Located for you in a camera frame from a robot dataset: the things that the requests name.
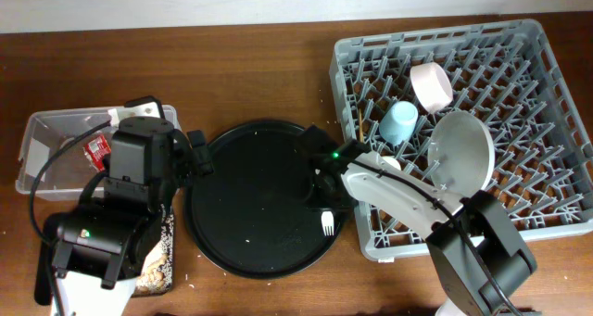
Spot black rectangular tray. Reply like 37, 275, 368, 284
33, 210, 175, 306

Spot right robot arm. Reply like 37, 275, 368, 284
308, 141, 537, 315

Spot white plastic fork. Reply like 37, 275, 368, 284
321, 210, 334, 236

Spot clear plastic bin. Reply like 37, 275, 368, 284
15, 104, 182, 202

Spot pink bowl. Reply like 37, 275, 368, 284
410, 62, 453, 114

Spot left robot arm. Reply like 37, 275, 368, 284
47, 117, 214, 315

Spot round black serving tray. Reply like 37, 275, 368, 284
183, 120, 337, 279

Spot light blue cup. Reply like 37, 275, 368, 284
379, 101, 419, 145

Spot food scraps with rice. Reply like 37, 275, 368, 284
132, 212, 175, 297

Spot grey dishwasher rack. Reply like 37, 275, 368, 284
329, 19, 592, 241

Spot red snack wrapper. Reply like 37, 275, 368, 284
83, 134, 111, 171

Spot grey round plate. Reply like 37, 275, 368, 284
427, 111, 495, 197

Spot cream paper cup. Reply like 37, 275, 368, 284
383, 156, 401, 170

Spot wooden chopstick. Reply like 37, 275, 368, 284
357, 108, 364, 143

